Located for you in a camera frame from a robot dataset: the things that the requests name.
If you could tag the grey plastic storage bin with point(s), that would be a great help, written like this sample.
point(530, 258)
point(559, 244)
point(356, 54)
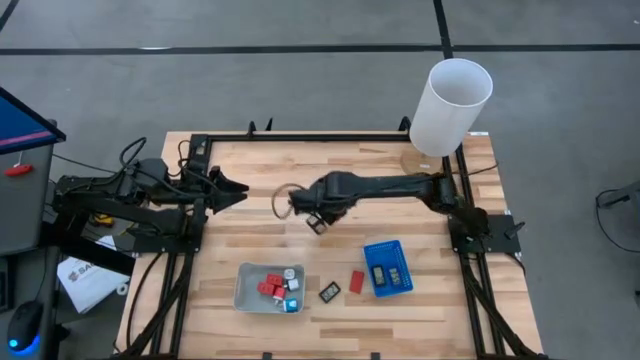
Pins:
point(247, 295)

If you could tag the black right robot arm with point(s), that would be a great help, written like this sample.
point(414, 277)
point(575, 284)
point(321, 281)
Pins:
point(390, 185)

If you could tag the black computer mouse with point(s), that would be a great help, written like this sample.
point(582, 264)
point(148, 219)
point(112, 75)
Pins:
point(25, 320)

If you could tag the blue perforated plastic basket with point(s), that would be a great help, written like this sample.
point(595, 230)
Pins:
point(387, 250)

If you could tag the blue and white charger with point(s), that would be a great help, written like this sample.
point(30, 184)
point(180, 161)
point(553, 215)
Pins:
point(290, 305)

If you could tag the white plug adapter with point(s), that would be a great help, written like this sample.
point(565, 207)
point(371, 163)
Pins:
point(289, 273)

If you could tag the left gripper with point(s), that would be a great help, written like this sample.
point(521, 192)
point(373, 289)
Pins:
point(202, 192)

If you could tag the red digital clock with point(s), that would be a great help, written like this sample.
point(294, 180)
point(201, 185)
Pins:
point(356, 281)

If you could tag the tan rubber band loop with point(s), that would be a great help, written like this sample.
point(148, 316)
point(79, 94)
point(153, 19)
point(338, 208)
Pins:
point(274, 200)

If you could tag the red emergency stop button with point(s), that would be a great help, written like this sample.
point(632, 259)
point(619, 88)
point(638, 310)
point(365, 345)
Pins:
point(18, 170)

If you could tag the white lamp shade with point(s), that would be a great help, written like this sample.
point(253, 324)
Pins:
point(440, 125)

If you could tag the white printed paper sheet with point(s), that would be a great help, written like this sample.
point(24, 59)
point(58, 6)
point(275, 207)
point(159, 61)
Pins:
point(90, 285)

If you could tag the small red plug charger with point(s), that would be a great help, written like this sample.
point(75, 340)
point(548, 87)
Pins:
point(274, 279)

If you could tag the blue screen monitor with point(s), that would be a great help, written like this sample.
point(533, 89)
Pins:
point(20, 125)

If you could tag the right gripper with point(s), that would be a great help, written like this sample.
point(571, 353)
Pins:
point(325, 192)

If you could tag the pink and white charger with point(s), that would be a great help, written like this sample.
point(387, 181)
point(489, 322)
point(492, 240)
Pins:
point(279, 293)

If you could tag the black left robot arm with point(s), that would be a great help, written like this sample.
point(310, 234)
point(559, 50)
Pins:
point(150, 217)

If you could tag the large red USB charger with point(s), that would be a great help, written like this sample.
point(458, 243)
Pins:
point(265, 288)

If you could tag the black aluminium table frame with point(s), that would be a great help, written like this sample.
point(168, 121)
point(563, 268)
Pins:
point(300, 136)

